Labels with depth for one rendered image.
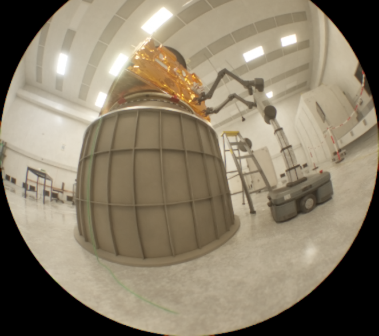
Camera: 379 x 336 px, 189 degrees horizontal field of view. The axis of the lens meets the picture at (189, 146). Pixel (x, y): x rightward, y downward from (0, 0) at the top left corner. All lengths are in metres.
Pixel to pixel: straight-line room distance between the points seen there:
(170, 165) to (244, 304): 0.86
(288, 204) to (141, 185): 1.12
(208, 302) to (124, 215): 0.65
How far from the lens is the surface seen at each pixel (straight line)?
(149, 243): 0.82
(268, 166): 4.26
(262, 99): 1.50
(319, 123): 5.90
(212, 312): 0.50
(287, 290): 0.54
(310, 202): 1.17
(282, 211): 1.09
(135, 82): 1.58
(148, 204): 0.73
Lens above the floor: 0.43
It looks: 25 degrees up
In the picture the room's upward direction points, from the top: 9 degrees counter-clockwise
